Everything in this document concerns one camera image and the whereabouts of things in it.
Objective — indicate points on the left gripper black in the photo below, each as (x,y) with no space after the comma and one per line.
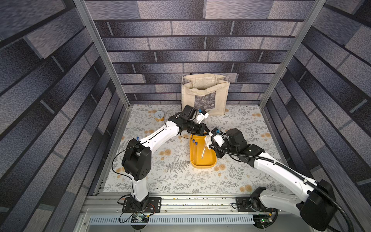
(201,132)

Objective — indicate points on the white wipe cloth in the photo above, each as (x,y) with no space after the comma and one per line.
(208,143)

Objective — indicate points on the yellow plastic tray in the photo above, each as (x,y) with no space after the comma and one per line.
(209,160)

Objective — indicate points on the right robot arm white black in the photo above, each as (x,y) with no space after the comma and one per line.
(314,201)

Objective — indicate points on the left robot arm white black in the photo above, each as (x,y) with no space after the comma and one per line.
(137,159)

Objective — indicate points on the beige canvas tote bag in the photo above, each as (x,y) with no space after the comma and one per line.
(206,91)

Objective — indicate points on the right controller board green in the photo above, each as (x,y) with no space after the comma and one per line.
(262,221)

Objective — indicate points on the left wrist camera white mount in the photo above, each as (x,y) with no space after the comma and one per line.
(201,116)

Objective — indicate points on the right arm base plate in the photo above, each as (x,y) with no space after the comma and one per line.
(245,204)

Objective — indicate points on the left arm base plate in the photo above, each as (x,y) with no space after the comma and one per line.
(148,205)

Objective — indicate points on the left controller board with wires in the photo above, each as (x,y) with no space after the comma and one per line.
(137,218)

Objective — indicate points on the aluminium mounting rail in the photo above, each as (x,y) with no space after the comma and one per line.
(178,213)

